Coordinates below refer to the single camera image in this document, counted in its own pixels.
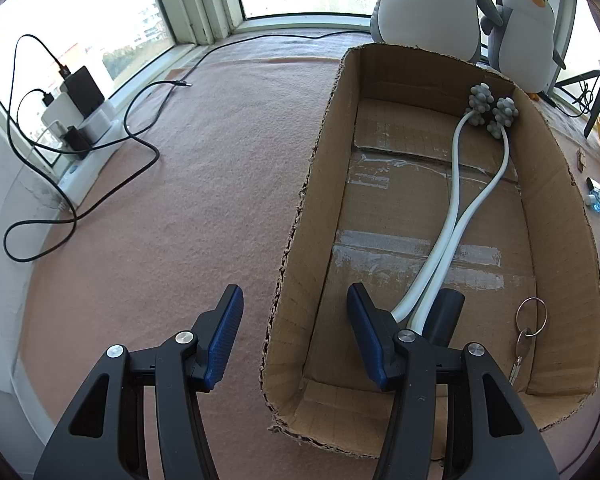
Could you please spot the small penguin plush toy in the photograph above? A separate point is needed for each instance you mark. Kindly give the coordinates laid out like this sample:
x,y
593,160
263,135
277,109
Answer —
x,y
522,40

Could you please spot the white power strip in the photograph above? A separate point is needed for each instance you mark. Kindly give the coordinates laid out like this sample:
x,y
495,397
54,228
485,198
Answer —
x,y
87,170

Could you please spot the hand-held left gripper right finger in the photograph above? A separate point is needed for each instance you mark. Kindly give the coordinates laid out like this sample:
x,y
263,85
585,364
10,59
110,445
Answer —
x,y
365,335

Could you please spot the black charger plug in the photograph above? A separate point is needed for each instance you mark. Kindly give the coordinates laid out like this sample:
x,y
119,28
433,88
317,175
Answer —
x,y
77,140

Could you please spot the cardboard box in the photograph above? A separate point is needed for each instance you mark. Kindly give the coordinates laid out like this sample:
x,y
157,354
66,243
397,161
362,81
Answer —
x,y
395,210

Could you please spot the peach mat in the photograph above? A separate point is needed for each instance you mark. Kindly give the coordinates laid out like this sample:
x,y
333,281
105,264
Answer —
x,y
180,235

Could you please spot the black cylinder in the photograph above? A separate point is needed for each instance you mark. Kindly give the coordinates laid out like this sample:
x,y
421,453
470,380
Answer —
x,y
445,315

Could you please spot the white charger block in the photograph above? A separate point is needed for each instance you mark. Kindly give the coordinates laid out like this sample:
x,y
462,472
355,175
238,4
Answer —
x,y
60,112

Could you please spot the white window frame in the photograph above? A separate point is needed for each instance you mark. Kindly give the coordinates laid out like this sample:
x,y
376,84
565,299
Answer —
x,y
200,0

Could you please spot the large penguin plush toy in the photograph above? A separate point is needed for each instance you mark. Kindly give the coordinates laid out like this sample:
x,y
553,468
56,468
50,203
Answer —
x,y
430,5

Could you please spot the white roller massager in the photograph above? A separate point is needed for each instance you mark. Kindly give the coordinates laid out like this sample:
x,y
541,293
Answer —
x,y
457,160

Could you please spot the wooden clothespin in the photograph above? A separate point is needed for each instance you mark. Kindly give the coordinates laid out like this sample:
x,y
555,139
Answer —
x,y
582,157

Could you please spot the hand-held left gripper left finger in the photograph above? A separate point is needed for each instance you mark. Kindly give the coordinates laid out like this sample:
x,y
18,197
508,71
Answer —
x,y
225,340

